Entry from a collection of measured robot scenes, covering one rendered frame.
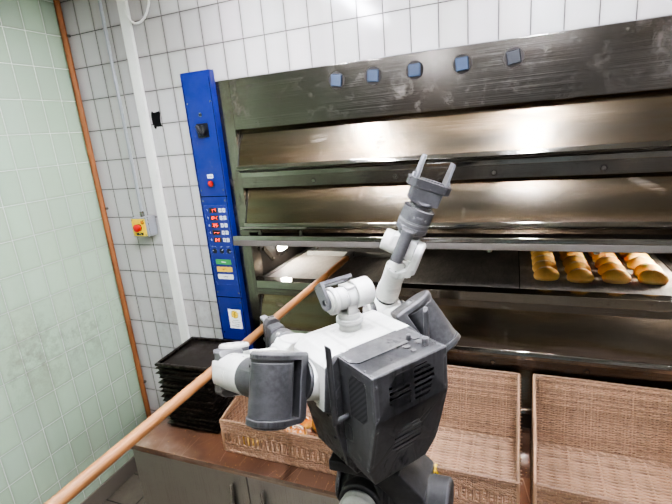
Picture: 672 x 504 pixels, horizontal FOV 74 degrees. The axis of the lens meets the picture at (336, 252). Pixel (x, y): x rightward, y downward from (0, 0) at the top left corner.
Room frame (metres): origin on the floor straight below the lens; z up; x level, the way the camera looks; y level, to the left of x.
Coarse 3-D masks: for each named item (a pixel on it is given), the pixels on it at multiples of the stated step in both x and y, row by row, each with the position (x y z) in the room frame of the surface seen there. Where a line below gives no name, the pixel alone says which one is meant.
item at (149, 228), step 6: (138, 216) 2.27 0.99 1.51; (144, 216) 2.26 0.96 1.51; (150, 216) 2.25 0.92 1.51; (132, 222) 2.24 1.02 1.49; (138, 222) 2.23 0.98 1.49; (144, 222) 2.21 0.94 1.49; (150, 222) 2.24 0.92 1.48; (144, 228) 2.22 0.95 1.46; (150, 228) 2.23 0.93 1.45; (156, 228) 2.27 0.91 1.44; (138, 234) 2.23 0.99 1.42; (144, 234) 2.22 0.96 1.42; (150, 234) 2.22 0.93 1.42
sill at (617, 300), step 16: (272, 288) 2.03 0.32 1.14; (288, 288) 2.00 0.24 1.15; (304, 288) 1.97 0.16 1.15; (416, 288) 1.77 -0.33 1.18; (432, 288) 1.75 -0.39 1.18; (448, 288) 1.73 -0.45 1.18; (464, 288) 1.72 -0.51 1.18; (480, 288) 1.70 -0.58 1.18; (496, 288) 1.69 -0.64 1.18; (512, 288) 1.67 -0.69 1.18; (544, 304) 1.58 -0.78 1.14; (560, 304) 1.56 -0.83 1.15; (576, 304) 1.54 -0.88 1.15; (592, 304) 1.52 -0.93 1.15; (608, 304) 1.50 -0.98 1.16; (624, 304) 1.48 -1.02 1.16; (640, 304) 1.46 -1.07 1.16; (656, 304) 1.44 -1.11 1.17
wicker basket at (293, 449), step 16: (240, 400) 1.75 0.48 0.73; (224, 416) 1.63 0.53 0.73; (240, 416) 1.73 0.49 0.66; (224, 432) 1.61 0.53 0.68; (240, 432) 1.58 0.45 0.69; (256, 432) 1.55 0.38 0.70; (272, 432) 1.52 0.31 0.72; (288, 432) 1.49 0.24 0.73; (224, 448) 1.61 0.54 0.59; (240, 448) 1.59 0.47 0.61; (256, 448) 1.55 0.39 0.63; (272, 448) 1.59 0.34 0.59; (288, 448) 1.50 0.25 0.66; (304, 448) 1.47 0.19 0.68; (320, 448) 1.44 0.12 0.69; (288, 464) 1.50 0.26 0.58; (304, 464) 1.47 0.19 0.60; (320, 464) 1.45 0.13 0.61
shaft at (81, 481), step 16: (288, 304) 1.64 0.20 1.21; (256, 336) 1.40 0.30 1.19; (208, 368) 1.19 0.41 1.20; (192, 384) 1.11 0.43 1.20; (176, 400) 1.04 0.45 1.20; (160, 416) 0.98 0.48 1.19; (144, 432) 0.93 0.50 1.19; (112, 448) 0.86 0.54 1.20; (128, 448) 0.88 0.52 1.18; (96, 464) 0.82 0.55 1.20; (80, 480) 0.78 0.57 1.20; (64, 496) 0.74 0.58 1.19
